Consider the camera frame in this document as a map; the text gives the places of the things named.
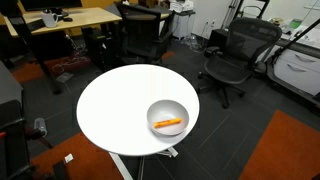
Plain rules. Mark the white table base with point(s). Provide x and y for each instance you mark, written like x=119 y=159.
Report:
x=118 y=165

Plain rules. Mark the black kick scooter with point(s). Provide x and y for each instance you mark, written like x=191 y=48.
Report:
x=293 y=41

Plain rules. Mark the black mesh office chair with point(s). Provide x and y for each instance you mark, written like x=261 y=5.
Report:
x=226 y=68

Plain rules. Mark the black box case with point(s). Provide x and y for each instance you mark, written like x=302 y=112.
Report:
x=218 y=38

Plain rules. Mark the grey power strip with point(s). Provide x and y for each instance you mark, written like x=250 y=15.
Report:
x=64 y=77

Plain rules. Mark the small green-screen device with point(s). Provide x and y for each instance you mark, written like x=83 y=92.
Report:
x=295 y=23

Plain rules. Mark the grey round bowl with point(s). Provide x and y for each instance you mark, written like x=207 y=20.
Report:
x=166 y=110

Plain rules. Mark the black computer mouse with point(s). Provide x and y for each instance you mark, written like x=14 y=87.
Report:
x=67 y=19

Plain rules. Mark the small white floor tag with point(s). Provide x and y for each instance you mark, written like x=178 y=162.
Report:
x=68 y=158

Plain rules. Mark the black computer tower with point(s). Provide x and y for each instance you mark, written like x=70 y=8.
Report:
x=96 y=46

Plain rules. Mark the white drawer cabinet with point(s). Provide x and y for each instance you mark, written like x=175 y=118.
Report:
x=296 y=71

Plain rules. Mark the light wooden desk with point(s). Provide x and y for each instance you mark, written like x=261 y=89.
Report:
x=83 y=16

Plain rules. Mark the white pitcher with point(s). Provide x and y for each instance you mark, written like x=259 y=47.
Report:
x=49 y=19

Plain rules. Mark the black tripod stand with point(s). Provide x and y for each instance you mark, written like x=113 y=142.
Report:
x=248 y=10

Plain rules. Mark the white printer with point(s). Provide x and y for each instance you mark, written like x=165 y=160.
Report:
x=181 y=6

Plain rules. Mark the orange marker pen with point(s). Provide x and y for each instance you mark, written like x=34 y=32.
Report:
x=166 y=123

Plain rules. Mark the black computer monitor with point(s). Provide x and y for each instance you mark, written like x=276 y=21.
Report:
x=50 y=4

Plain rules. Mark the dark high-back office chair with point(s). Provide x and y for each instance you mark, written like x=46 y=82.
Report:
x=140 y=33

